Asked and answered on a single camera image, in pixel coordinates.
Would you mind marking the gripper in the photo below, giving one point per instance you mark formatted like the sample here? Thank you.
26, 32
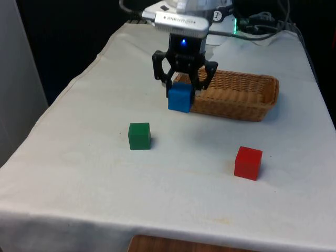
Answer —
185, 51

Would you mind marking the blue cube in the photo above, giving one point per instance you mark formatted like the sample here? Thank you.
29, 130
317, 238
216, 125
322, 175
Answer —
179, 98

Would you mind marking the wicker basket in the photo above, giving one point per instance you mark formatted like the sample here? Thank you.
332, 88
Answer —
236, 105

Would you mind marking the green cube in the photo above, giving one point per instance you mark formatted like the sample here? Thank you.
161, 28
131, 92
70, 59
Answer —
139, 136

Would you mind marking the red cube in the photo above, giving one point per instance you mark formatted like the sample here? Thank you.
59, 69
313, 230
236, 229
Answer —
246, 164

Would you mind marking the pale grey panel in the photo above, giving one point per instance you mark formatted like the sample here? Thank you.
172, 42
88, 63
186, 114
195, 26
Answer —
18, 92

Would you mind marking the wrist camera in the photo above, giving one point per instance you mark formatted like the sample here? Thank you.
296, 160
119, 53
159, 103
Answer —
181, 22

